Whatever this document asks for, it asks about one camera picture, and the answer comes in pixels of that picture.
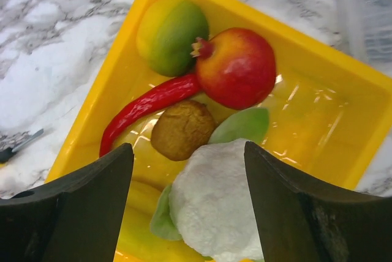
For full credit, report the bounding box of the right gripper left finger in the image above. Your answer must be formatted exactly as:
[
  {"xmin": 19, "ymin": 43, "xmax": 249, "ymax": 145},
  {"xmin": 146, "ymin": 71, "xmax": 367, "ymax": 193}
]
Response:
[{"xmin": 1, "ymin": 143, "xmax": 134, "ymax": 261}]

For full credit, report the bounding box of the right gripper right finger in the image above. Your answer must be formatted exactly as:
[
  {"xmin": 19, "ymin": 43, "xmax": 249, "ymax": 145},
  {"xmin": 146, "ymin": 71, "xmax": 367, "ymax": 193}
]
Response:
[{"xmin": 244, "ymin": 141, "xmax": 391, "ymax": 261}]

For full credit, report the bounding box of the red apple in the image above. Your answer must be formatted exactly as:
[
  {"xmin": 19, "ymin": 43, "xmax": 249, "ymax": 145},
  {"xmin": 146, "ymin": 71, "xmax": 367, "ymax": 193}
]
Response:
[{"xmin": 190, "ymin": 28, "xmax": 277, "ymax": 110}]

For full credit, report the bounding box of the white cauliflower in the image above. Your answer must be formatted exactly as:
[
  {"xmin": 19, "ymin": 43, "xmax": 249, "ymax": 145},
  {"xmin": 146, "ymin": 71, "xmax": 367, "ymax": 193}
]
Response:
[{"xmin": 150, "ymin": 107, "xmax": 270, "ymax": 261}]

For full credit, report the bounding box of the yellow plastic tray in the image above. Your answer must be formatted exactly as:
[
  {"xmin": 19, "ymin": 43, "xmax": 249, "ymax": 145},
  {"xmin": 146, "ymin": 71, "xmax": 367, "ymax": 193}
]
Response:
[{"xmin": 47, "ymin": 0, "xmax": 391, "ymax": 261}]

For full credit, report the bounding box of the red chili pepper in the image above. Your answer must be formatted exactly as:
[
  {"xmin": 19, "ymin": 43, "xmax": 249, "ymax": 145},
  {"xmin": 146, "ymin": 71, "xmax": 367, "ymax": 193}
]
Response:
[{"xmin": 99, "ymin": 73, "xmax": 201, "ymax": 157}]

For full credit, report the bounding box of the yellow green mango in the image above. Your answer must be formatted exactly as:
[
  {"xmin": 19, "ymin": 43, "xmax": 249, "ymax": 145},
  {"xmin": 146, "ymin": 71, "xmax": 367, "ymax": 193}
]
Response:
[{"xmin": 136, "ymin": 0, "xmax": 209, "ymax": 77}]

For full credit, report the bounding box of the clear plastic box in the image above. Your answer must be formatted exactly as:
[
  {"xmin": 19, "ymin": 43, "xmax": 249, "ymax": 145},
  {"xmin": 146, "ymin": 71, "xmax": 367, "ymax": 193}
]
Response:
[{"xmin": 336, "ymin": 0, "xmax": 391, "ymax": 77}]

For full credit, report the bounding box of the yellow handled screwdriver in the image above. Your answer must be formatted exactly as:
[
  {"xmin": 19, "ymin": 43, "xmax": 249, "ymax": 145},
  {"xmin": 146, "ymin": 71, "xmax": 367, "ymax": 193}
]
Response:
[{"xmin": 1, "ymin": 129, "xmax": 44, "ymax": 165}]

